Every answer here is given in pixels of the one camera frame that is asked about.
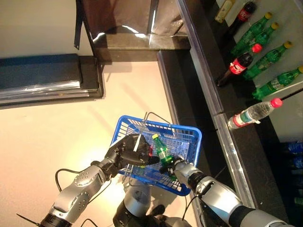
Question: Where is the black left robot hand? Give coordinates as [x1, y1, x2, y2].
[104, 133, 160, 171]

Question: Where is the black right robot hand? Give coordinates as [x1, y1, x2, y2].
[159, 155, 190, 180]

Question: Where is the green Sprite bottle yellow cap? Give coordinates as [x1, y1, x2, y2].
[251, 65, 303, 100]
[231, 11, 273, 55]
[246, 22, 279, 52]
[151, 133, 180, 180]
[242, 40, 294, 80]

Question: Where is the blue plastic shopping basket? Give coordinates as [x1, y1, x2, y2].
[110, 111, 203, 197]

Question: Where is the black metal shelf board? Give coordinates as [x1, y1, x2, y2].
[156, 49, 251, 227]
[184, 0, 303, 227]

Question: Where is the clear water bottle red label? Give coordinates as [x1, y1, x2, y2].
[227, 97, 284, 130]

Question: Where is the Coca-Cola bottle red cap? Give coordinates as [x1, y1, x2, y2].
[227, 1, 258, 36]
[215, 43, 263, 87]

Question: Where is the Pepsi bottle blue cap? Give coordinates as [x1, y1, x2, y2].
[282, 141, 303, 155]
[289, 157, 303, 169]

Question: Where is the black side shelf unit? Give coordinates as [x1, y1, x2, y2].
[0, 53, 105, 111]

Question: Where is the reflective metal cabinet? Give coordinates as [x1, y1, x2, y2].
[73, 0, 190, 52]

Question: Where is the small yellow tea bottle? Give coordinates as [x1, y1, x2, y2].
[214, 0, 236, 24]

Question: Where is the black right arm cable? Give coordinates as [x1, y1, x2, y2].
[181, 193, 202, 224]

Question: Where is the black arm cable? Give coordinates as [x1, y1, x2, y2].
[55, 168, 112, 204]
[181, 193, 202, 224]

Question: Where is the clear plastic price rail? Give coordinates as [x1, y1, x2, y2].
[214, 113, 258, 210]
[177, 0, 224, 117]

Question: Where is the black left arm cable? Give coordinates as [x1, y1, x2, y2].
[55, 168, 112, 204]

